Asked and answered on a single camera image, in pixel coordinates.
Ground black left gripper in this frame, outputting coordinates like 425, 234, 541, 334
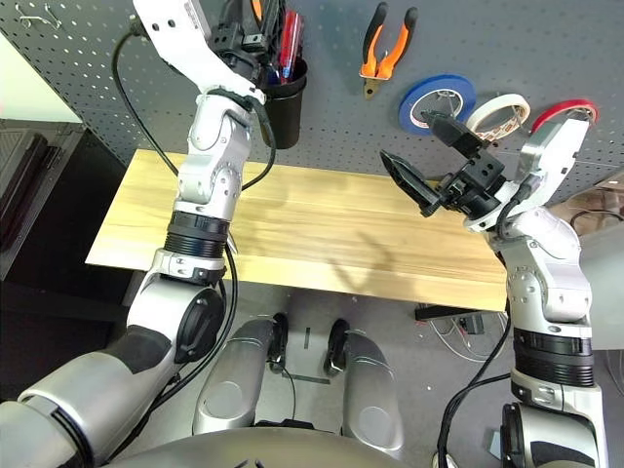
212, 0, 288, 82

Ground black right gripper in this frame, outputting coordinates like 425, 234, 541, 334
379, 110, 511, 230

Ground white tape roll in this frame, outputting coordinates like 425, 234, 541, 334
465, 93, 531, 147

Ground orange black pliers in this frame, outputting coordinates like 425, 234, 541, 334
359, 1, 419, 100

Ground dark grey pegboard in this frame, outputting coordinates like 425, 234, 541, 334
0, 0, 624, 196

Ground blue tape roll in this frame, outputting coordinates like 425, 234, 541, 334
398, 73, 478, 137

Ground black plastic cup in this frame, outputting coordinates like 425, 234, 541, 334
262, 56, 309, 98

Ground black cup holder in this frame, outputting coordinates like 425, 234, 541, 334
265, 82, 308, 150

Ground red tape roll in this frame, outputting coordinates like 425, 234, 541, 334
529, 98, 601, 136

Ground light grey side table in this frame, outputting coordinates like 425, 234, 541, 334
579, 233, 624, 352

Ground silver right robot leg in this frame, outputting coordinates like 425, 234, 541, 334
325, 317, 406, 459

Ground silver robot leg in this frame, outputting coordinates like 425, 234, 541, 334
325, 317, 406, 459
192, 312, 292, 438

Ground black ribbed hard case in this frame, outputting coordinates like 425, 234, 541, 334
0, 119, 84, 279

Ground silver left robot leg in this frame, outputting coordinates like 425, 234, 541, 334
192, 312, 292, 438

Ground grey robot torso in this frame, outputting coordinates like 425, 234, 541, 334
104, 426, 440, 468

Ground black rolling cabinet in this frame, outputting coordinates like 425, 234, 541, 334
0, 116, 142, 381

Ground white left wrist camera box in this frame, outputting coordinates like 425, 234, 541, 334
132, 0, 267, 103

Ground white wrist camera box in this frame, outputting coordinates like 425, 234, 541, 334
516, 119, 591, 215
132, 0, 267, 103

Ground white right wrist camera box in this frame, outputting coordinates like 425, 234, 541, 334
516, 119, 591, 215

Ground thin black left wrist cable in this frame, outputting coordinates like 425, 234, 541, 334
241, 97, 278, 192

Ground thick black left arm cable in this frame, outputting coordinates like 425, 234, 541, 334
110, 19, 180, 177

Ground black coiled cable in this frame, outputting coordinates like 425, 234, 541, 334
569, 208, 624, 233

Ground silver double wire hook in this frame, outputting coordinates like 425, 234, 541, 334
19, 3, 63, 29

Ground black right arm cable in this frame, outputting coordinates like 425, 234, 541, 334
433, 301, 518, 468

